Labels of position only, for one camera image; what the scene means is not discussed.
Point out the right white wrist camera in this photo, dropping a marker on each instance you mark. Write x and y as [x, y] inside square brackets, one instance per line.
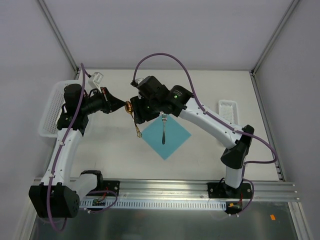
[136, 82]

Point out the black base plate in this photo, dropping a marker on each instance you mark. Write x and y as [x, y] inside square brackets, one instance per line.
[220, 190]
[110, 188]

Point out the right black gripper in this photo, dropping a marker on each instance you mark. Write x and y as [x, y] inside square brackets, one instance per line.
[139, 110]

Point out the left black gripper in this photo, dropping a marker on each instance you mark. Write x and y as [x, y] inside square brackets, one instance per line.
[106, 100]

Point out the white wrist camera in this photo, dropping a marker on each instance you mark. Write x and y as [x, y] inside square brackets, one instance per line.
[95, 80]
[136, 82]

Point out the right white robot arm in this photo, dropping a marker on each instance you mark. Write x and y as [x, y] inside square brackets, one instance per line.
[182, 103]

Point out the left white plastic basket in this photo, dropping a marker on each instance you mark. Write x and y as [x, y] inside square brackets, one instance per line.
[53, 109]

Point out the left aluminium frame post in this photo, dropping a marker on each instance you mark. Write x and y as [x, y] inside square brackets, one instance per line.
[58, 35]

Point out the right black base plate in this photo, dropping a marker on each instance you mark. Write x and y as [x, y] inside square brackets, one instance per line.
[220, 190]

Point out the aluminium frame post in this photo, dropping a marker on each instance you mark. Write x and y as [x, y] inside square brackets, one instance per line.
[58, 35]
[275, 35]

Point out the right white plastic tray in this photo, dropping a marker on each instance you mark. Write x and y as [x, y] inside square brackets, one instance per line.
[228, 109]

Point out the aluminium mounting rail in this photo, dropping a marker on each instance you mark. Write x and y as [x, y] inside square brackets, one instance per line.
[262, 191]

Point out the silver fork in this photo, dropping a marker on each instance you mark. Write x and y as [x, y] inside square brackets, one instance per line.
[164, 120]

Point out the orange sticker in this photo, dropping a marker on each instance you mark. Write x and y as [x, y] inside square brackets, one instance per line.
[272, 217]

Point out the right aluminium frame post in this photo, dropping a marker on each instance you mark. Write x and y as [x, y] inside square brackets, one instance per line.
[275, 35]

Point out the white slotted cable duct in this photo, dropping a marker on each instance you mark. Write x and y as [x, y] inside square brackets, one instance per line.
[149, 204]

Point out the blue paper napkin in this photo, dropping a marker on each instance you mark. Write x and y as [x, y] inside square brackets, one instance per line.
[175, 136]

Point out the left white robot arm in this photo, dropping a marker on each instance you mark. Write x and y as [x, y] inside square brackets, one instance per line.
[55, 196]

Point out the gold spoon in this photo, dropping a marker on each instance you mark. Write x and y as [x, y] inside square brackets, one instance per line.
[129, 109]

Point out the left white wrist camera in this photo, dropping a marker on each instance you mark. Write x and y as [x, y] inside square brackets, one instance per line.
[95, 80]

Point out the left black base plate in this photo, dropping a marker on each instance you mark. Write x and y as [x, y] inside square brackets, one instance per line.
[110, 188]

